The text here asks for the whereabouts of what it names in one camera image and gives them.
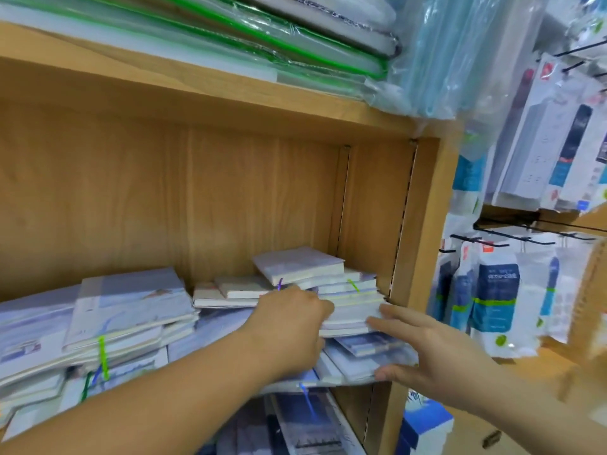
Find person's right hand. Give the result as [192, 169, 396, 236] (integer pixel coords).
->
[367, 303, 489, 413]

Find person's left hand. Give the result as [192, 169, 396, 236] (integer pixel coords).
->
[242, 285, 335, 380]

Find row of patterned notebooks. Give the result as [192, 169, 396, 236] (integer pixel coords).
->
[199, 388, 366, 455]

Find pile of small notebooks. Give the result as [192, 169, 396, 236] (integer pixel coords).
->
[0, 246, 419, 442]

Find wooden shelf unit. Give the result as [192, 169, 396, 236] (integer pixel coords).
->
[0, 21, 466, 455]

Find person's right forearm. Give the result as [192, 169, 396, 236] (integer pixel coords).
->
[455, 365, 607, 455]

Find person's left forearm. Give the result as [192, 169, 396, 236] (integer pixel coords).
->
[0, 331, 271, 455]

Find blue white small box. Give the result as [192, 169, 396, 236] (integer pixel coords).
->
[396, 393, 457, 455]

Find white hanging packaged items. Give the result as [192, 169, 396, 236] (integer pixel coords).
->
[488, 9, 607, 214]

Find stack of green edged packets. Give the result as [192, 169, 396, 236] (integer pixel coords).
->
[0, 0, 400, 99]

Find light blue plastic bag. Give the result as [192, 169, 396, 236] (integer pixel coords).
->
[370, 0, 551, 121]

